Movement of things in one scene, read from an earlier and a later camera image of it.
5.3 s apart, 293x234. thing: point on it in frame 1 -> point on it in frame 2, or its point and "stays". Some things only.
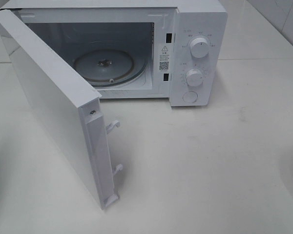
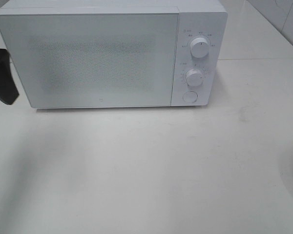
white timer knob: (195, 77) stays
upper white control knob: (199, 48) stays
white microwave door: (71, 104) -> (93, 60)
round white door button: (190, 97) stays
